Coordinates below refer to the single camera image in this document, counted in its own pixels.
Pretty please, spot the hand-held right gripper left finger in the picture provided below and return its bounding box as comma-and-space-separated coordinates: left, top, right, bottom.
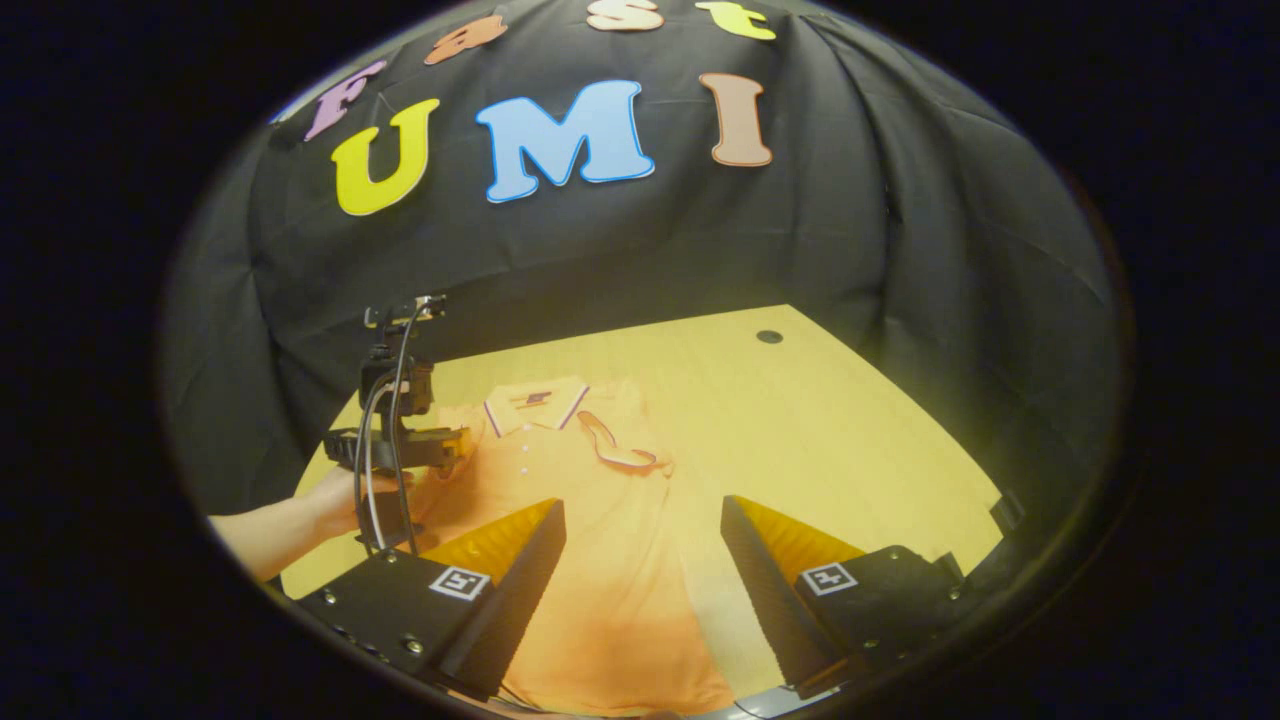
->
298, 498, 568, 701

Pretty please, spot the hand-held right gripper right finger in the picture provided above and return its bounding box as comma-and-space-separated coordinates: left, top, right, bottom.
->
720, 494, 971, 701

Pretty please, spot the orange T-shirt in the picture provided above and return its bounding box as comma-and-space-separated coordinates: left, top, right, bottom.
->
410, 375, 736, 716

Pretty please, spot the black backdrop cloth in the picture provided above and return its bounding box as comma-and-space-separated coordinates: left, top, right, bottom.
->
160, 0, 1126, 601

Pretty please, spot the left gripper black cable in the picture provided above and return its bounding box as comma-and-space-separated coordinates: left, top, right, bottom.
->
353, 300, 421, 556

